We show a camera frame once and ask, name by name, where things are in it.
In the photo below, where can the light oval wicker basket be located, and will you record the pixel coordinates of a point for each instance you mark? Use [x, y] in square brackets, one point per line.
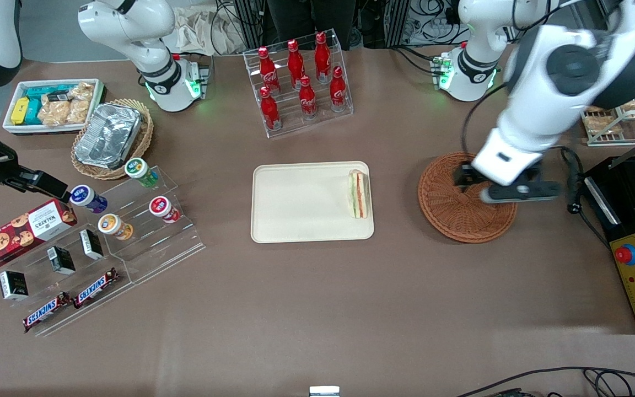
[89, 168]

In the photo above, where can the clear acrylic stepped riser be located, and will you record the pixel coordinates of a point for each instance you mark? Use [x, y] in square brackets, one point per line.
[163, 248]
[42, 288]

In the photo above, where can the clear acrylic bottle rack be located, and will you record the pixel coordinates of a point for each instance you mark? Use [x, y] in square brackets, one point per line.
[317, 124]

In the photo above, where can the brown round wicker basket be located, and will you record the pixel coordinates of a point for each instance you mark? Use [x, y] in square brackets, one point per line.
[444, 218]

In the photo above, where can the green lid cup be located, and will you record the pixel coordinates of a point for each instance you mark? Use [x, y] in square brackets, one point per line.
[140, 170]

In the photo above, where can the black table appliance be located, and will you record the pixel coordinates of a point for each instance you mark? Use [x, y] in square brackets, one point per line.
[626, 193]

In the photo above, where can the aluminium foil tray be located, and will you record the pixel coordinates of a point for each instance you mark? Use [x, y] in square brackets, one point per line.
[109, 135]

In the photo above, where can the purple lid cup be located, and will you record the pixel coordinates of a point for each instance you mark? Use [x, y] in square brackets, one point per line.
[87, 198]

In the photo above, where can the white cloth bag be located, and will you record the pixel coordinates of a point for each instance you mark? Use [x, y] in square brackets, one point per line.
[196, 33]

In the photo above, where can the yellow small box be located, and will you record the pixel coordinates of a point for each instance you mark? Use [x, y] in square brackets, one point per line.
[20, 111]

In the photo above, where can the red emergency stop button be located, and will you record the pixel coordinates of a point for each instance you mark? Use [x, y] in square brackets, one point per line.
[626, 254]

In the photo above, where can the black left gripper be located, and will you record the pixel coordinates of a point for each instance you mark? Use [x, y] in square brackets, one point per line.
[465, 175]

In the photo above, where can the orange lid cup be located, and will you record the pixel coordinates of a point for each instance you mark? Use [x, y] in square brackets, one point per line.
[113, 226]

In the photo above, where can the beige rectangular tray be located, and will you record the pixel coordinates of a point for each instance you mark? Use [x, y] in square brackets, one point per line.
[301, 204]

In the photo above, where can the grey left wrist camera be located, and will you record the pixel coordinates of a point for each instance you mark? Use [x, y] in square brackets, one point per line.
[521, 191]

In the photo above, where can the white plastic snack bin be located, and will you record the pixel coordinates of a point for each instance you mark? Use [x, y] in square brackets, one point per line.
[14, 129]

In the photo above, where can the Snickers bar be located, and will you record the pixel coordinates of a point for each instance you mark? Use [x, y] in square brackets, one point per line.
[96, 288]
[46, 312]

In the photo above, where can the person in dark clothes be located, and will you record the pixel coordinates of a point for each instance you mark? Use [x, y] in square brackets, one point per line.
[312, 22]

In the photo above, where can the red lid cup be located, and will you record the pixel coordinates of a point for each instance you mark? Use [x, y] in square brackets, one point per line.
[163, 208]

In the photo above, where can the short teal box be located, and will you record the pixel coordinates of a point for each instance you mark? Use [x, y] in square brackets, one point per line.
[33, 113]

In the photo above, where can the red cola bottle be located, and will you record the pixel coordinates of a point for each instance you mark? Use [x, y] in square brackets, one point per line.
[270, 110]
[296, 65]
[338, 91]
[322, 58]
[268, 71]
[307, 99]

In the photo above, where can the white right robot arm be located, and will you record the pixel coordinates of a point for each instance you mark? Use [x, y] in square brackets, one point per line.
[130, 27]

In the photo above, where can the aluminium frame post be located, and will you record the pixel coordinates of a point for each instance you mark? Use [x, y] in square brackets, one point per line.
[397, 22]
[250, 22]

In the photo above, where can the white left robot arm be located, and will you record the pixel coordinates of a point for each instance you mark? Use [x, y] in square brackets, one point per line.
[538, 121]

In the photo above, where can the small black box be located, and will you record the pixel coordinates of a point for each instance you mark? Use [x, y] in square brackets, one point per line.
[14, 285]
[61, 260]
[91, 244]

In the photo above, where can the red Walkers cookie box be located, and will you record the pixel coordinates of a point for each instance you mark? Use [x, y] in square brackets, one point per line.
[20, 234]

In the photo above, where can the long teal box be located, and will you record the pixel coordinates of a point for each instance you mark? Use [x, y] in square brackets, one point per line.
[42, 91]

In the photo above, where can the triangular sandwich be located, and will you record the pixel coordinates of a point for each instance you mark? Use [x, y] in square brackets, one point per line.
[358, 196]

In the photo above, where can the small white metal object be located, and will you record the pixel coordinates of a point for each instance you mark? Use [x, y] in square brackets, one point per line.
[324, 391]

